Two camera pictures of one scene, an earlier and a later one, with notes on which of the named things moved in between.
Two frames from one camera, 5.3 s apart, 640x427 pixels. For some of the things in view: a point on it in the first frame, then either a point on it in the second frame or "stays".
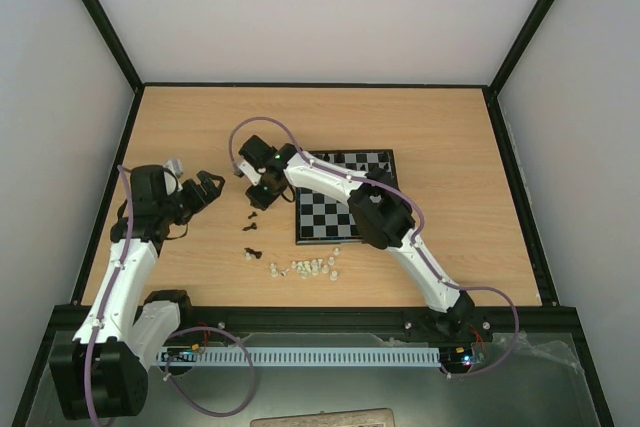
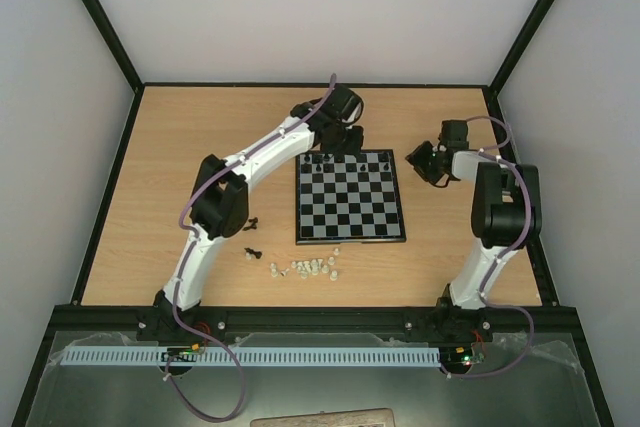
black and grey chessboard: (324, 218) stays
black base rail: (366, 320) stays
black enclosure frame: (138, 86) stays
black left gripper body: (184, 210) -> (343, 143)
